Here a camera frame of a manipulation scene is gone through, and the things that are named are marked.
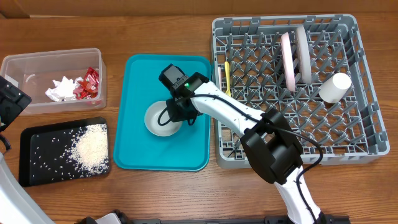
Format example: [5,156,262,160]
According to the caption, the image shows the grey bowl with rice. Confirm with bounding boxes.
[144,101,182,137]

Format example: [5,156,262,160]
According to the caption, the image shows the white tissue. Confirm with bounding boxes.
[45,76,83,102]

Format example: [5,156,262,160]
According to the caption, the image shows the white plastic fork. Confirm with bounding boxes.
[218,67,222,90]

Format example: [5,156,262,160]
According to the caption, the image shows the yellow plastic spoon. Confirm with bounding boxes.
[224,61,231,96]

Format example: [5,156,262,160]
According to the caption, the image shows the red snack wrapper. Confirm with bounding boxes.
[73,67,99,100]

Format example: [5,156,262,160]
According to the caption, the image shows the pink plate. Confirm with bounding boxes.
[280,32,295,92]

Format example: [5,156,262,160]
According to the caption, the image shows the grey plate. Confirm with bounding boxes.
[295,26,312,84]

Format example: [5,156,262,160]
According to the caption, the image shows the white cup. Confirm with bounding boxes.
[319,73,352,103]

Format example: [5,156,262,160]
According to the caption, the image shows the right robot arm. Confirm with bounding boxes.
[159,70,327,223]

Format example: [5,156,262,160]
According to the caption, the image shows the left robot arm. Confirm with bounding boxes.
[1,77,53,223]

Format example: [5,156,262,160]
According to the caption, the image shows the grey dishwasher rack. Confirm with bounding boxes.
[212,14,391,165]

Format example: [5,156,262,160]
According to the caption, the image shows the clear plastic bin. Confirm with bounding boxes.
[1,48,107,115]

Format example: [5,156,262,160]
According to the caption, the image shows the teal plastic tray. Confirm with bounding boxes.
[113,54,211,171]

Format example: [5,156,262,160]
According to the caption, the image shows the black plastic tray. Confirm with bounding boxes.
[19,117,109,187]

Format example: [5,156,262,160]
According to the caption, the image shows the pile of white rice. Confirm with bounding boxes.
[30,123,110,180]

